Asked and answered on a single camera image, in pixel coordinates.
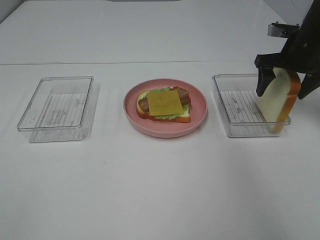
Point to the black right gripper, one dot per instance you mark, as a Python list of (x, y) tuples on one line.
[(300, 53)]

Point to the bread slice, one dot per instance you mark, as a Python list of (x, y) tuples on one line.
[(180, 118), (279, 98)]

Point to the bacon strip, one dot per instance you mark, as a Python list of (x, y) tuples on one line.
[(183, 93), (144, 106)]

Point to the green lettuce leaf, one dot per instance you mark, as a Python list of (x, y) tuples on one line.
[(164, 104)]

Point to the yellow cheese slice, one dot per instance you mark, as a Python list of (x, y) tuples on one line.
[(164, 103)]

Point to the right clear plastic tray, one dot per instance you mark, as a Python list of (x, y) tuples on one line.
[(235, 97)]

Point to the clear plastic tray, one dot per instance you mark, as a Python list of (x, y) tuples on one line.
[(61, 109), (235, 97)]

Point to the pink round plate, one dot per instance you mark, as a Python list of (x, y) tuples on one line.
[(165, 129)]

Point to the left clear plastic tray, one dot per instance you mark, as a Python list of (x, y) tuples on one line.
[(61, 109)]

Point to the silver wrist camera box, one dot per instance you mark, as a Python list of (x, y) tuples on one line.
[(280, 30)]

